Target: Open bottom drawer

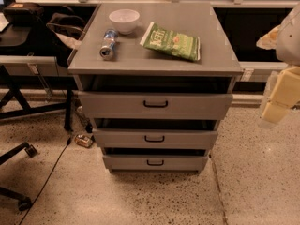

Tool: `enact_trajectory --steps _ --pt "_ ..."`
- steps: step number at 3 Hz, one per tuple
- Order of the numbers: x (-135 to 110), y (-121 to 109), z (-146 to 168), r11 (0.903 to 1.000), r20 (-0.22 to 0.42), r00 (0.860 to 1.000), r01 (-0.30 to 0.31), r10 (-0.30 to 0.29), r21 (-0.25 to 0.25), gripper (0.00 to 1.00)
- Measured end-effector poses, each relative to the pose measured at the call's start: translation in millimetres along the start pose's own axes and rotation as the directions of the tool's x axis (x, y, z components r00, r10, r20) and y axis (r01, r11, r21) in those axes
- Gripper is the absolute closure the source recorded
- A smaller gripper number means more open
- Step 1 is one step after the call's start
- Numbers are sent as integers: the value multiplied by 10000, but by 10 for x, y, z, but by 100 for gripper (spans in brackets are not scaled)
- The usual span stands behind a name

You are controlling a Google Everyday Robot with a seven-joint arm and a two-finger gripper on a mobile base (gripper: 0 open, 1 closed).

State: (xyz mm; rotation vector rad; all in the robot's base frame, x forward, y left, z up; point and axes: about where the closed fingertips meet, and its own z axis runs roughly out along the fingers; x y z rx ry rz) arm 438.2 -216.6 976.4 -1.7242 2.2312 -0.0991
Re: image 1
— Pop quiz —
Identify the white bowl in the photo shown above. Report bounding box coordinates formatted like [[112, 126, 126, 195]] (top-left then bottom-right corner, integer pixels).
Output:
[[109, 9, 140, 35]]

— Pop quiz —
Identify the grey middle drawer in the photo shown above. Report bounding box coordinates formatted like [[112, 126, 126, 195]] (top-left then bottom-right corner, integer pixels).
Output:
[[93, 129, 218, 150]]

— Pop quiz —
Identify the green chip bag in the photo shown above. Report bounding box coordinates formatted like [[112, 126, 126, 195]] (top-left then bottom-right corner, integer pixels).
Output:
[[140, 22, 201, 62]]

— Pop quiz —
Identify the black bag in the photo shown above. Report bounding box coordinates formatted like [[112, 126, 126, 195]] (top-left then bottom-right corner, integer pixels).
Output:
[[46, 12, 86, 68]]

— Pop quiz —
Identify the grey bottom drawer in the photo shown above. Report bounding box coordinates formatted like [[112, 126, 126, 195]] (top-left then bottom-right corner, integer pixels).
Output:
[[103, 155, 207, 172]]

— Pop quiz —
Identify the grey top drawer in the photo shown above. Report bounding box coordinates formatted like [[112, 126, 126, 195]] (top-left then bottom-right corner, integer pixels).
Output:
[[79, 92, 233, 120]]

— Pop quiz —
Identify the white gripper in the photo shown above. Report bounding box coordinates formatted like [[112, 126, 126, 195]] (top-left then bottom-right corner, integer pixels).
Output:
[[256, 25, 300, 128]]

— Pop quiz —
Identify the grey drawer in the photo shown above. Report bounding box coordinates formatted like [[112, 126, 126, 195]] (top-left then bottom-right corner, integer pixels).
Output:
[[103, 155, 207, 172], [79, 92, 233, 120], [93, 129, 218, 150]]

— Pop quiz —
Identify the blue silver soda can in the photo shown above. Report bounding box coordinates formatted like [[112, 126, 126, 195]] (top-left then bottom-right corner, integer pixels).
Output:
[[99, 29, 118, 60]]

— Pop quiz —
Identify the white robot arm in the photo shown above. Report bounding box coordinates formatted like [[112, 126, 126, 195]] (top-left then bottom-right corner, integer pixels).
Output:
[[256, 5, 300, 128]]

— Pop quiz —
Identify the black box on desk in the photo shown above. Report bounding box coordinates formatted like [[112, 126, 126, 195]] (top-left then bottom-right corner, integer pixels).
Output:
[[3, 2, 44, 25]]

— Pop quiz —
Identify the black desk frame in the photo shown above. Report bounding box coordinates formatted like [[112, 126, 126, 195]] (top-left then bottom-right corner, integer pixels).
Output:
[[0, 54, 77, 131]]

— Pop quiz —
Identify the black office chair base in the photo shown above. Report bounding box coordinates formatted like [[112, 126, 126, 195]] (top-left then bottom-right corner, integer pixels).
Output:
[[0, 141, 39, 212]]

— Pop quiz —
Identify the grey drawer cabinet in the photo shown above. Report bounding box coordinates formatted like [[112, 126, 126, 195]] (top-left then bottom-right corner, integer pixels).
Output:
[[68, 3, 242, 159]]

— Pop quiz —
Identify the black cable on floor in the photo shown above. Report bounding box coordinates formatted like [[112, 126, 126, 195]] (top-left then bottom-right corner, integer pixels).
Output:
[[18, 136, 72, 225]]

